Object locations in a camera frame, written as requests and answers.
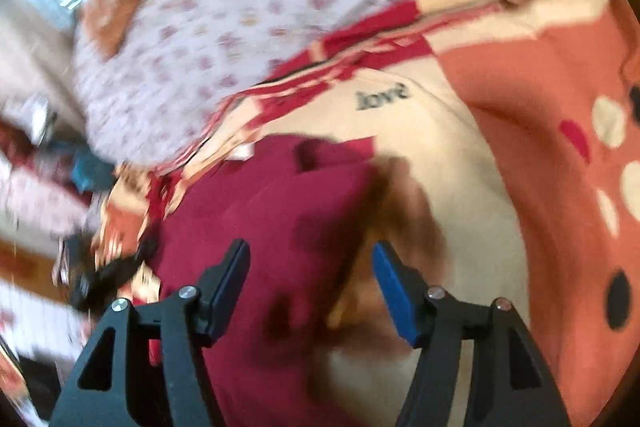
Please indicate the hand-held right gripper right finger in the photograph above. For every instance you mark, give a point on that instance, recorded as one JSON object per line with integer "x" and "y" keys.
{"x": 395, "y": 292}

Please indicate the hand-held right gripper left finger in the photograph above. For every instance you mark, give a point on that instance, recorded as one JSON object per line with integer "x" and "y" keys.
{"x": 235, "y": 277}

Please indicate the maroon fleece garment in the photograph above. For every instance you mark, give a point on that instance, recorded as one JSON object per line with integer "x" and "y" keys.
{"x": 280, "y": 217}

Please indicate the floral cushion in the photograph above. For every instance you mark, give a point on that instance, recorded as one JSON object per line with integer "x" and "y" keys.
{"x": 40, "y": 207}

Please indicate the blue plastic bag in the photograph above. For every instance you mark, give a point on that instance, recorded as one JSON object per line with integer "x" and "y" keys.
{"x": 92, "y": 174}

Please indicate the printed red and cream blanket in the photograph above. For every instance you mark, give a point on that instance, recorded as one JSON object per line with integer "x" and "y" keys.
{"x": 500, "y": 132}

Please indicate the beige curtain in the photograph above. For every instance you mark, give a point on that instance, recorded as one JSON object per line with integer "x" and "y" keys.
{"x": 35, "y": 57}

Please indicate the floral bedsheet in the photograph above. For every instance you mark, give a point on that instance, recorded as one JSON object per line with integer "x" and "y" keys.
{"x": 250, "y": 7}

